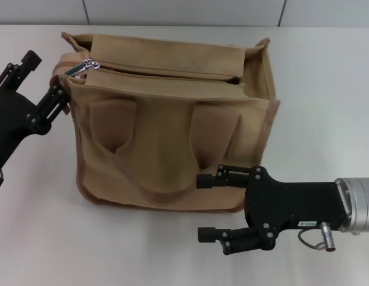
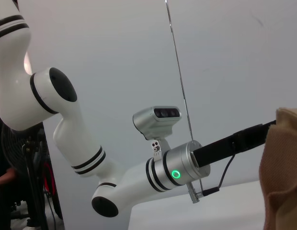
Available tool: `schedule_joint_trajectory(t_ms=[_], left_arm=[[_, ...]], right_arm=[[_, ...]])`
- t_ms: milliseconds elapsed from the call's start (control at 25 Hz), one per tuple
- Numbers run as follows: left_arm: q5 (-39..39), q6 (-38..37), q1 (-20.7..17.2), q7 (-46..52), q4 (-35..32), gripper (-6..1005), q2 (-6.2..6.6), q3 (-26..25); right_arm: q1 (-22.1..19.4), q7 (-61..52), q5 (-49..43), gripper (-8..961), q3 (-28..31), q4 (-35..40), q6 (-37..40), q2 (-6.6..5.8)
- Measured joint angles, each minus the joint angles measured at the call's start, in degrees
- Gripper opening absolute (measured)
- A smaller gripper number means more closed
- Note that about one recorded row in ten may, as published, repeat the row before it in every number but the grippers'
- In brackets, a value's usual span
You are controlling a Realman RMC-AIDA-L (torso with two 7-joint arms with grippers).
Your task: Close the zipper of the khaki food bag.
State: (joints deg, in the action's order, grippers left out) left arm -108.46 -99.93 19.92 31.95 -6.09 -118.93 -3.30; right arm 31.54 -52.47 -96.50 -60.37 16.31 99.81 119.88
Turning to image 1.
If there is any khaki canvas food bag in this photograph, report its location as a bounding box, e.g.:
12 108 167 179
50 31 281 214

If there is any right gripper cable with plug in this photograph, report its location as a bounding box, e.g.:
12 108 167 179
297 222 337 251

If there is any silver metal zipper pull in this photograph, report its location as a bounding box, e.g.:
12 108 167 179
64 58 101 79

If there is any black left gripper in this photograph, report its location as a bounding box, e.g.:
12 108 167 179
0 49 71 197

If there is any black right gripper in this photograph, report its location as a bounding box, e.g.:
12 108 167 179
195 163 342 256

